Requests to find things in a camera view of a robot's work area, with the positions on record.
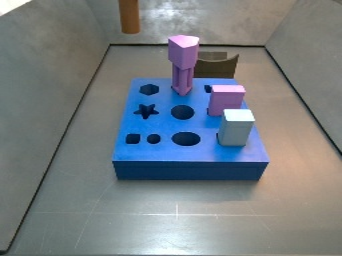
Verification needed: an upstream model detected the brown round cylinder peg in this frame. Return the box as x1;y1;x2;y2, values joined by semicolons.
117;0;140;34

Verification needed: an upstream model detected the blue shape sorter board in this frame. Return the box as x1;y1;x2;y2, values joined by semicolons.
112;78;268;180

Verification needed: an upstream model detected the light blue square peg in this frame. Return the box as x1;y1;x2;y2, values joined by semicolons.
217;109;255;146

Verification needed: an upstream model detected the purple rectangular block peg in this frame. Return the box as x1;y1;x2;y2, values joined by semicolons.
208;85;246;116

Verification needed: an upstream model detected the black curved peg holder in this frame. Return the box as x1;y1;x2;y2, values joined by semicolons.
193;51;239;78

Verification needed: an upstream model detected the purple heart-shaped peg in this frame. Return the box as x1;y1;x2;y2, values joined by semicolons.
168;35;199;96

